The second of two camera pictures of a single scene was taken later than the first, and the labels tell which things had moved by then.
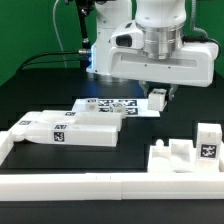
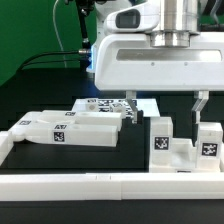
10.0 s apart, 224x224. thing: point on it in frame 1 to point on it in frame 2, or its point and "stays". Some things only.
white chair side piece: (40, 128) stays
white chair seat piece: (179, 156) stays
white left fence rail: (6, 144) stays
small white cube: (156, 99) to (161, 133)
